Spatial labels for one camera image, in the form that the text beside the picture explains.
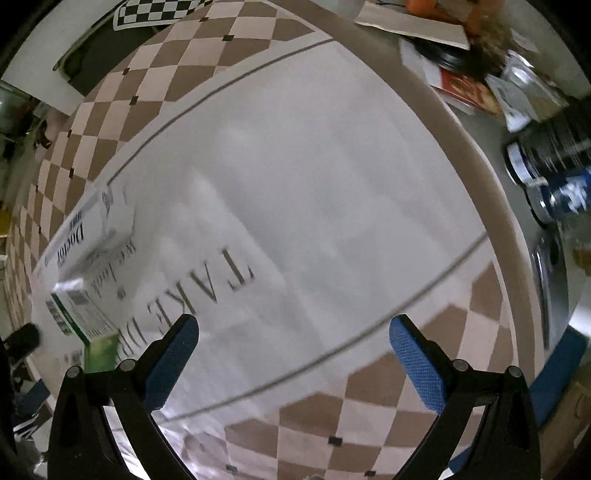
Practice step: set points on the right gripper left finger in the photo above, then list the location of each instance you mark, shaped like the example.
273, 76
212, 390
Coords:
82, 445

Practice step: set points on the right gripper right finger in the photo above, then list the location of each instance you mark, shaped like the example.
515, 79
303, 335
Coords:
506, 445

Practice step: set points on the white green Doctor box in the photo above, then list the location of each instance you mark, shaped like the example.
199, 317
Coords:
67, 281

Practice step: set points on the blue beverage can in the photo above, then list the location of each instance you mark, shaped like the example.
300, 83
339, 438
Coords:
561, 198

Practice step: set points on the dark beverage can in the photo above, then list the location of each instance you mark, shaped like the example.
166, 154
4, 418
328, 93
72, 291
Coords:
545, 150

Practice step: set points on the red printed book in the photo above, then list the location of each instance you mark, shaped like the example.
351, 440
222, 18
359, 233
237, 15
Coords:
467, 90

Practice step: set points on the black white checkered cloth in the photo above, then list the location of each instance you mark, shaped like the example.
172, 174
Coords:
152, 13

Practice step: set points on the brown paper envelope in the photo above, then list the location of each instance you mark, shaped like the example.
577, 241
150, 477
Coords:
390, 20

